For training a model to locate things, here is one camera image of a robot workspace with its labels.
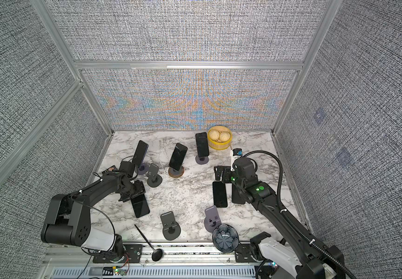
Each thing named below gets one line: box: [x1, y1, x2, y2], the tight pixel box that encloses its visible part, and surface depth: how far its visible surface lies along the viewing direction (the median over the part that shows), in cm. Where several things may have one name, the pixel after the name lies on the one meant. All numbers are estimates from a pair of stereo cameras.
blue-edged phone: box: [132, 140, 149, 168], surface depth 95 cm
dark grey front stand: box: [160, 210, 182, 241], surface depth 77 cm
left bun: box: [209, 130, 221, 141], surface depth 112 cm
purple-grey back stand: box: [195, 154, 210, 165], surface depth 108 cm
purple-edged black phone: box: [195, 131, 210, 158], surface depth 99 cm
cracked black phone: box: [169, 142, 188, 172], surface depth 92 cm
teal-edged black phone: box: [130, 193, 150, 218], surface depth 87 cm
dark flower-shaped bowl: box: [212, 223, 240, 254], surface depth 77 cm
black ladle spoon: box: [134, 223, 164, 262], surface depth 75 cm
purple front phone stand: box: [203, 205, 222, 233], surface depth 78 cm
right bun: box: [219, 131, 232, 143], surface depth 112 cm
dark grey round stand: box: [146, 162, 163, 188], surface depth 96 cm
